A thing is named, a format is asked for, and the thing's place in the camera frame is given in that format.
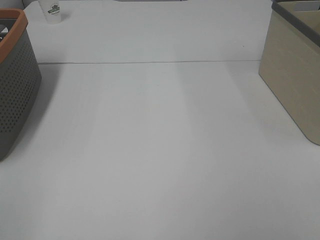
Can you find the grey perforated basket orange rim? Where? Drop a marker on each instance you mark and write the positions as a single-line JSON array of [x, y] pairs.
[[20, 77]]

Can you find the beige basket grey rim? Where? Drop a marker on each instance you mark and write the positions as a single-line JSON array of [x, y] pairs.
[[290, 62]]

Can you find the white paper cup green logo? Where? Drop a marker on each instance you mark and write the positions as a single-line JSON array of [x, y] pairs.
[[51, 10]]

